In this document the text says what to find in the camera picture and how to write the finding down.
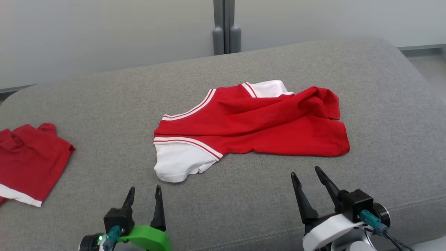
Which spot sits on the teal right camera connector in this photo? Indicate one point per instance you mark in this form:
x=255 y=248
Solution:
x=373 y=221

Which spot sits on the grey partition post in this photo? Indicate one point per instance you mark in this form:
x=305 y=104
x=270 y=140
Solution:
x=226 y=28

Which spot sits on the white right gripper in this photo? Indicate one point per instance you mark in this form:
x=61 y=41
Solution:
x=327 y=232

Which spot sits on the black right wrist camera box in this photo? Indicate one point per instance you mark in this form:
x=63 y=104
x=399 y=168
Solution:
x=355 y=204

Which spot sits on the teal camera connector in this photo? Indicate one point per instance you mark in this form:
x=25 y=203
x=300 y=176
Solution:
x=113 y=234
x=373 y=221

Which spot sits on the red shorts with white stripe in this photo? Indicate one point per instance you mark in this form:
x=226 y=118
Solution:
x=31 y=160

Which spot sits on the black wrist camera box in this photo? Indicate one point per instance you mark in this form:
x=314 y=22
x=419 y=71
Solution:
x=118 y=219
x=355 y=204

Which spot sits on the teal left camera connector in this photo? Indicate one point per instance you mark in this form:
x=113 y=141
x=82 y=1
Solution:
x=113 y=234

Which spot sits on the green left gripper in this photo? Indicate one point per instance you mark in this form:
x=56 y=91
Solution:
x=150 y=238

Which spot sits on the red white sports jersey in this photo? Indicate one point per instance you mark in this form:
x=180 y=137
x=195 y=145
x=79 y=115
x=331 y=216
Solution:
x=264 y=125

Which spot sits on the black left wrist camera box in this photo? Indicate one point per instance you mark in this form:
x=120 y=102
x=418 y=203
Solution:
x=118 y=219

